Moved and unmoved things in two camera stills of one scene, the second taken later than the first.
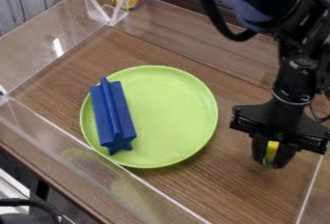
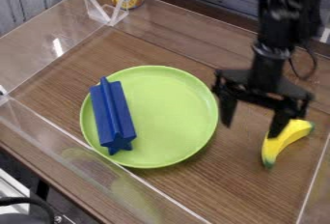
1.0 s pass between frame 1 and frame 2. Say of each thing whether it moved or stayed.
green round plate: stayed
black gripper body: moved
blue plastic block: stayed
